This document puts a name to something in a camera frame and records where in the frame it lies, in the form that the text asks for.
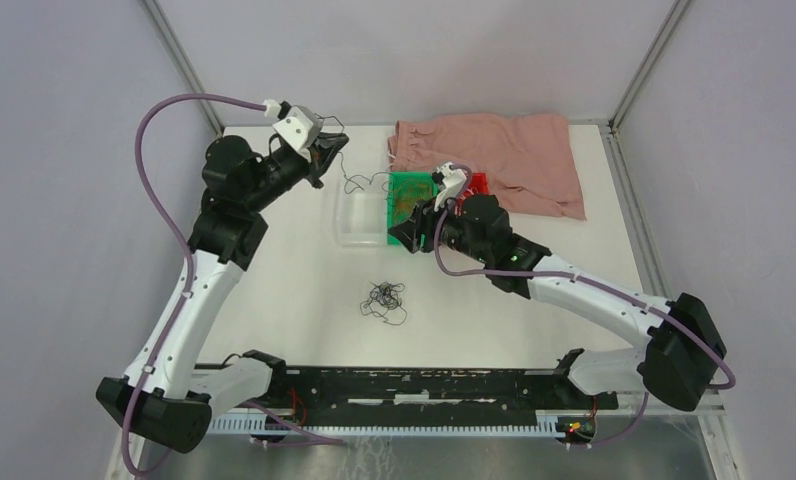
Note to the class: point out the clear plastic bin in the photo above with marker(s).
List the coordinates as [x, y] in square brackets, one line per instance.
[360, 218]

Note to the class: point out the white slotted cable duct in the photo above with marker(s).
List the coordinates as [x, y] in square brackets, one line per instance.
[255, 423]

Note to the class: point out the red plastic bin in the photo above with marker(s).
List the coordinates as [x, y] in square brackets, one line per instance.
[477, 185]

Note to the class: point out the pink cloth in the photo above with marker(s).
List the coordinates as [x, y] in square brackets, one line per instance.
[527, 160]

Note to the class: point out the green plastic bin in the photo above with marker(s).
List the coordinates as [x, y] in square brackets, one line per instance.
[404, 189]

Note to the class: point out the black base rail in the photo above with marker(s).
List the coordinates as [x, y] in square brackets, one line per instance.
[425, 397]

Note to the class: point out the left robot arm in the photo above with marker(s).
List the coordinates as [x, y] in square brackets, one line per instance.
[158, 398]

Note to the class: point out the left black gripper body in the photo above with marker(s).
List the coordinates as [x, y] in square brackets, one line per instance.
[314, 172]

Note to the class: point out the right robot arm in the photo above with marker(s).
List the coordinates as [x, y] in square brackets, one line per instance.
[674, 347]

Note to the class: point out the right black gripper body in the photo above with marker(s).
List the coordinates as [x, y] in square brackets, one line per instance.
[450, 226]

